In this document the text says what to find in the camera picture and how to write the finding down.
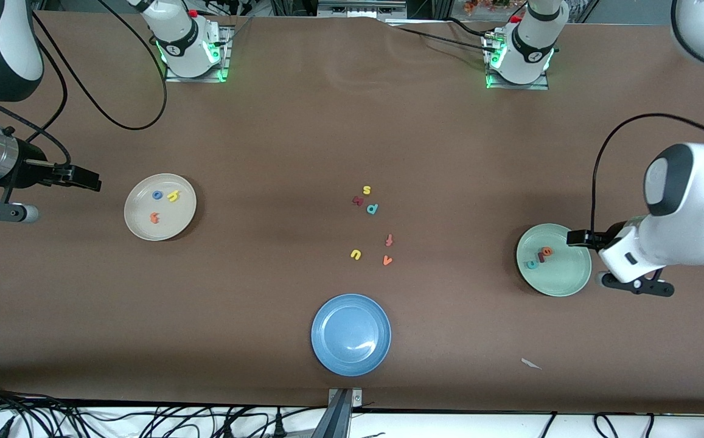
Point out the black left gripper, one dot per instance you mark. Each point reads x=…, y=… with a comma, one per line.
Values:
x=609, y=234

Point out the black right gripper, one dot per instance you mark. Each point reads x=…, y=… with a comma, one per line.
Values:
x=27, y=168

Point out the yellow letter h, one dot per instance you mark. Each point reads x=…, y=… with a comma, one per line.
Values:
x=173, y=196

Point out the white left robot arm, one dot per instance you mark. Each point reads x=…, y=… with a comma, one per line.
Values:
x=698, y=201

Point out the pale green plate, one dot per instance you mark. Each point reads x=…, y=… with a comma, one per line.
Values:
x=561, y=277

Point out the beige brown plate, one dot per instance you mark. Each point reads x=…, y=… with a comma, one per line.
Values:
x=175, y=222

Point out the white paper scrap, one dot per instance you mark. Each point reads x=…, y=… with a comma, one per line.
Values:
x=531, y=364

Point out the teal letter p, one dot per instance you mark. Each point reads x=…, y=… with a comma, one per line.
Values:
x=372, y=208

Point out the blue plate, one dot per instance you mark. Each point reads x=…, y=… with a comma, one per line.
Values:
x=351, y=334

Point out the orange flower decoration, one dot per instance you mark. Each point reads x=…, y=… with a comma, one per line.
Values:
x=485, y=5

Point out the brown table cover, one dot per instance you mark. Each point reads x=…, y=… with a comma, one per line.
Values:
x=327, y=121

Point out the grey metal box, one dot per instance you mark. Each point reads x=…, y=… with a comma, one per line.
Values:
x=361, y=8

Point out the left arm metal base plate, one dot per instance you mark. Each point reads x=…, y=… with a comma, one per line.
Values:
x=516, y=86

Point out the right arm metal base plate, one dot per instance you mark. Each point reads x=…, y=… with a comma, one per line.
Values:
x=227, y=55

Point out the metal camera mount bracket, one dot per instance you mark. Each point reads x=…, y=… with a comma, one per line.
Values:
x=341, y=420

